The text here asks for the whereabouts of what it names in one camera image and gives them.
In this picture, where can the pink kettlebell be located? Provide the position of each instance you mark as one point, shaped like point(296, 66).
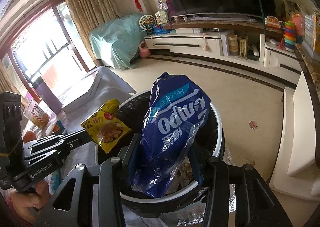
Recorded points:
point(144, 52)

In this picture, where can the red apple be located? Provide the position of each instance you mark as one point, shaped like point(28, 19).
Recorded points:
point(29, 136)

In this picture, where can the toy ferris wheel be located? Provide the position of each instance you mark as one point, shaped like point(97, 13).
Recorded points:
point(146, 23)

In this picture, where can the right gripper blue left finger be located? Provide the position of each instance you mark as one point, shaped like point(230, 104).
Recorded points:
point(128, 155)

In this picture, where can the beige curtain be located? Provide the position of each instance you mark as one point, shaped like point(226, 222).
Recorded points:
point(11, 82)
point(87, 15)

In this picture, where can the marble side counter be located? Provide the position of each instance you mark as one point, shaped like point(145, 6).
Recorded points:
point(310, 68)

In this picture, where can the purple thermos bottle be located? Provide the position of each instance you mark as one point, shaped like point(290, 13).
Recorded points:
point(47, 95)

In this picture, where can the toy telephone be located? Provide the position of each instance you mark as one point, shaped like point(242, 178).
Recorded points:
point(162, 17)

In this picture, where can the teal covered armchair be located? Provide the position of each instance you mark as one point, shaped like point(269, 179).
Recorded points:
point(116, 42)

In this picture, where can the trash bin with black bag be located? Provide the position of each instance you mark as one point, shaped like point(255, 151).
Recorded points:
point(184, 189)

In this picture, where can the right beige curtain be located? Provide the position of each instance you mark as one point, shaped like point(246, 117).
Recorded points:
point(87, 15)

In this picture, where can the person's left hand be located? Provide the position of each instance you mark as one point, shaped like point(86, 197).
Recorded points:
point(20, 203)

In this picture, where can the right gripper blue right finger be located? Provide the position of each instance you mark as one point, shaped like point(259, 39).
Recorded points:
point(203, 165)

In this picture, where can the white TV cabinet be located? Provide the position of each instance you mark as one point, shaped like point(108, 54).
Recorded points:
point(271, 60)

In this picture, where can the clear snack jar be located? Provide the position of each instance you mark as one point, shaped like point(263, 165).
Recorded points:
point(36, 115)

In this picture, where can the left beige curtain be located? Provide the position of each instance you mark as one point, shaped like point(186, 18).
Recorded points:
point(11, 82)

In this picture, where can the yellow snack bag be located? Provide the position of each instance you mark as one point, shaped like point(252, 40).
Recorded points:
point(103, 126)

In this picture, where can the rainbow stacking ring toy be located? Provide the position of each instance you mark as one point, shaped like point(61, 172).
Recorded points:
point(289, 37)

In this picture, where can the blue tissue pack wrapper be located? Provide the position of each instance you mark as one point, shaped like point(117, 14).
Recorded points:
point(178, 108)

